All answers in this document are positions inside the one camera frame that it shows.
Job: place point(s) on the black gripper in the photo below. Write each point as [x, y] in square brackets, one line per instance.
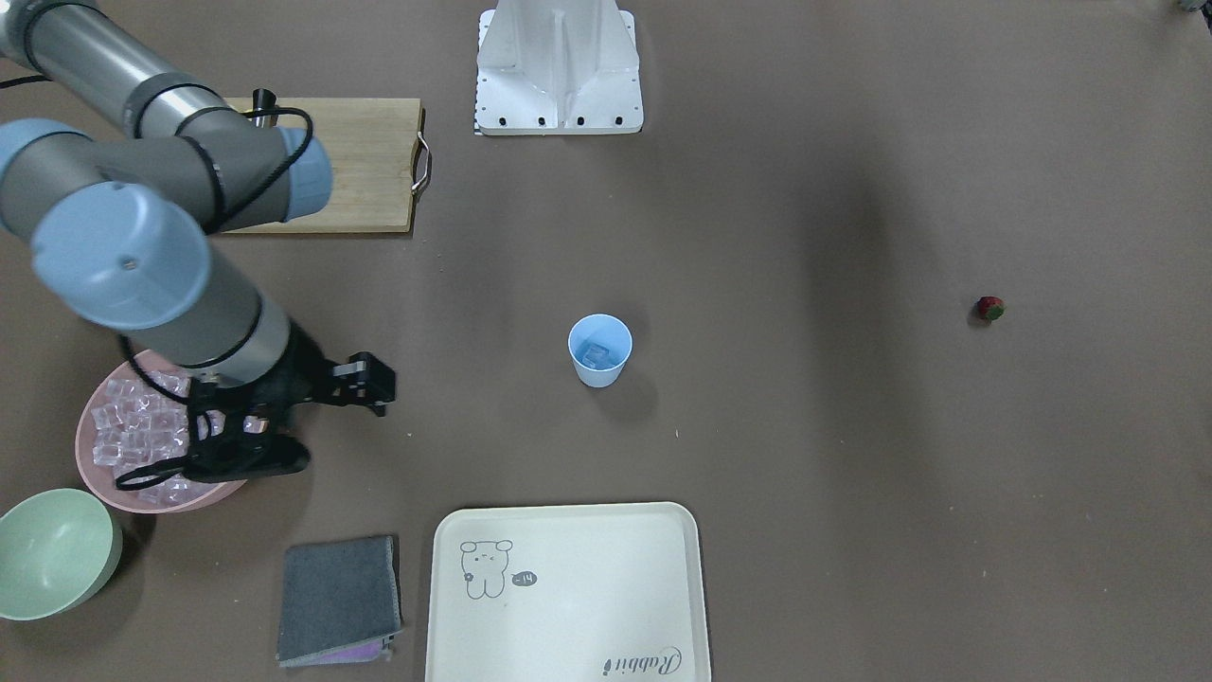
[301, 370]

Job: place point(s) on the green bowl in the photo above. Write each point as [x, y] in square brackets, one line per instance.
[58, 548]

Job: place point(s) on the grey folded cloth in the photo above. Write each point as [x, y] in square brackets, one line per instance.
[340, 603]

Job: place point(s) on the ice cube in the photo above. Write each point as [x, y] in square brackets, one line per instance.
[596, 357]

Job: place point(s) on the cream rabbit tray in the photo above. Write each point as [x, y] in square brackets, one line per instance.
[602, 592]

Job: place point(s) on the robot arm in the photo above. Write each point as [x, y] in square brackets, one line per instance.
[120, 233]

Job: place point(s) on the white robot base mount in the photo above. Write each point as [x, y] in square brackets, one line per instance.
[557, 68]

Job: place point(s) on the light blue cup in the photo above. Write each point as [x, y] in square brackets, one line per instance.
[606, 330]

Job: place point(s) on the red strawberry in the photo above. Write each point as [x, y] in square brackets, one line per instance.
[990, 308]

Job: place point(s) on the clear ice cubes pile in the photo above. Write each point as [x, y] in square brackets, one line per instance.
[135, 426]

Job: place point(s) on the steel handled yellow knife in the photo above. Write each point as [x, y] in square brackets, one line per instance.
[263, 108]

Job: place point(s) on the pink bowl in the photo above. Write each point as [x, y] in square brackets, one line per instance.
[92, 475]

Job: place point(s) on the wooden cutting board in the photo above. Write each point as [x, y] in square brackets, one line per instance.
[380, 165]

